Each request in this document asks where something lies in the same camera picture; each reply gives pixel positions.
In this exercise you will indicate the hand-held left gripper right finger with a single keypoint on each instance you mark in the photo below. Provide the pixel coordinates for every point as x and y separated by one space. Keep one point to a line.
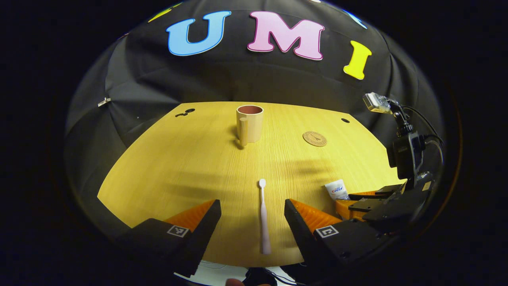
303 234

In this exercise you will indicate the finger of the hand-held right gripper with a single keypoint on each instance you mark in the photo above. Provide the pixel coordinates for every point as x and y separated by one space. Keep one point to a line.
373 204
381 192

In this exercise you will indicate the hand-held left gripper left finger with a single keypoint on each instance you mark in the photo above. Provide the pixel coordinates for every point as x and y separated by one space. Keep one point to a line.
202 234

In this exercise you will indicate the white toothpaste tube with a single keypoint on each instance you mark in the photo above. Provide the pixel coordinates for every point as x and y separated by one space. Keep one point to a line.
336 190

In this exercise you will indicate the pink toothbrush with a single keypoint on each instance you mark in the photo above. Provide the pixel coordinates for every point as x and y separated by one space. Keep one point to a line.
264 222

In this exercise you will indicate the round brown coaster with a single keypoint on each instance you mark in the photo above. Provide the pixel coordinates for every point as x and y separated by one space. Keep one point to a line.
314 138

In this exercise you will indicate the beige cup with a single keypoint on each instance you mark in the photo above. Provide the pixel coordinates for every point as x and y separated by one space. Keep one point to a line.
252 127

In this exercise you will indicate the wooden desktop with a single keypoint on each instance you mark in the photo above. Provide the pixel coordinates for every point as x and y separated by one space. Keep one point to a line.
190 171

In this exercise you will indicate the black backdrop cloth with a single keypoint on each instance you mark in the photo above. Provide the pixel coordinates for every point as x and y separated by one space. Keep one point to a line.
246 79

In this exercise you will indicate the silver metal clip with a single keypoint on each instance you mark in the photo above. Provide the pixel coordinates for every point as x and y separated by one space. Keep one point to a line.
104 101

